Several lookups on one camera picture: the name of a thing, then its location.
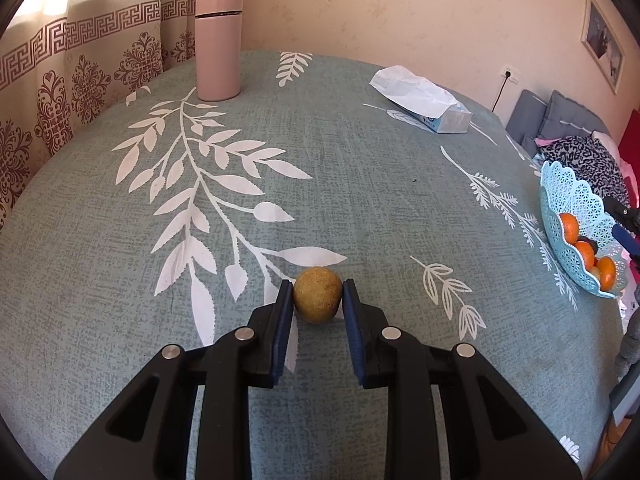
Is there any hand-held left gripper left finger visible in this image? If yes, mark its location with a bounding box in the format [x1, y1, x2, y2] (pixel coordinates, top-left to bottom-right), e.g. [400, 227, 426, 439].
[52, 279, 296, 480]

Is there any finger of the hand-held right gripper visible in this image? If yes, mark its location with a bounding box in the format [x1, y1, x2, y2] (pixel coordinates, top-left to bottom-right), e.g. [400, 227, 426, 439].
[612, 225, 640, 262]
[602, 196, 640, 235]

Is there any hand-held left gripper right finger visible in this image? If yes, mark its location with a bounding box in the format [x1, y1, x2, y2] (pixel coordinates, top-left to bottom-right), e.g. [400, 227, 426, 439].
[342, 278, 584, 480]

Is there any large orange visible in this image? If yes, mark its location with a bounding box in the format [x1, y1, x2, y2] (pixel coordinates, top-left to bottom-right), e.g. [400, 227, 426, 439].
[597, 257, 617, 292]

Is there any small orange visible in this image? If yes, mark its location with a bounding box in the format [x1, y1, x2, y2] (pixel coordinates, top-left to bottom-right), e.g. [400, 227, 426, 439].
[574, 241, 597, 269]
[559, 212, 581, 244]

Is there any round tan fruit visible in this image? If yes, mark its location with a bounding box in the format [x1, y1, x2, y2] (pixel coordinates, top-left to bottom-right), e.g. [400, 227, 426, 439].
[293, 267, 343, 324]

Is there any light blue lattice basket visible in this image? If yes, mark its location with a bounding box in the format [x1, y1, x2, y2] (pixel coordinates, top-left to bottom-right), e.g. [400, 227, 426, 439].
[539, 160, 629, 300]

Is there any leopard print clothes pile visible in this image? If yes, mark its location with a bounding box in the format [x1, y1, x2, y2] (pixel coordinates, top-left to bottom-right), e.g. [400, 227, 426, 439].
[534, 134, 640, 211]

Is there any leopard-print cloth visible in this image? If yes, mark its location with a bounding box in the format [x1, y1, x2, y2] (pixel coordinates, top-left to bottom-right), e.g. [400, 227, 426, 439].
[539, 135, 632, 209]

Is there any white pillow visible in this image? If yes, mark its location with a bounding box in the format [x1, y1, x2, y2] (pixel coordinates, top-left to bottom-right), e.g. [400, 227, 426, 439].
[592, 130, 622, 162]

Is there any red blanket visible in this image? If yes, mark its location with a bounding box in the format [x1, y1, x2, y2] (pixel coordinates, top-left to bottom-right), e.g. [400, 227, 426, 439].
[617, 109, 640, 182]

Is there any grey cushion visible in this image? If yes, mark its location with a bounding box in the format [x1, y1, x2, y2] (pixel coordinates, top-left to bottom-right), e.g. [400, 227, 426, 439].
[505, 88, 549, 157]
[542, 89, 609, 139]

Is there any white tissue pack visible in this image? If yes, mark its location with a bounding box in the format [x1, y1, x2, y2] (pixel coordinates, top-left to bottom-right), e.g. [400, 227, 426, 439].
[368, 64, 474, 135]

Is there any pink thermos bottle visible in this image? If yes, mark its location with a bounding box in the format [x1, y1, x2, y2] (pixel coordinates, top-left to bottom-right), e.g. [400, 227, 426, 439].
[194, 0, 246, 103]

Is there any patterned beige curtain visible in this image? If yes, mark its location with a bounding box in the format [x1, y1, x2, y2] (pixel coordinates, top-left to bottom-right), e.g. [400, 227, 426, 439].
[0, 0, 202, 233]

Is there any black power cable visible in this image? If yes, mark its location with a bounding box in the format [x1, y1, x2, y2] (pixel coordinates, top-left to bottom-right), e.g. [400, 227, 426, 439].
[492, 76, 509, 114]

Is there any framed wall picture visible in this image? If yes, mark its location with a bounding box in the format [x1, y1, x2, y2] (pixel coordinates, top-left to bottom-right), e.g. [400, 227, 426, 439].
[580, 0, 625, 95]

